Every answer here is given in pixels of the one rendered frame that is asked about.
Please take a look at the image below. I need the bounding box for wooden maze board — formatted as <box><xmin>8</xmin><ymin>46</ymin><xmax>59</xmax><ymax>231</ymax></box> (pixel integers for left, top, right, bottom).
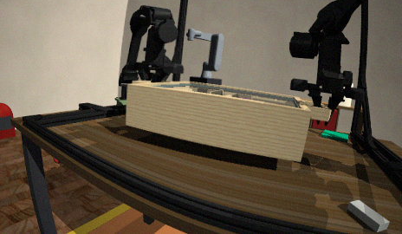
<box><xmin>126</xmin><ymin>81</ymin><xmax>333</xmax><ymax>162</ymax></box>

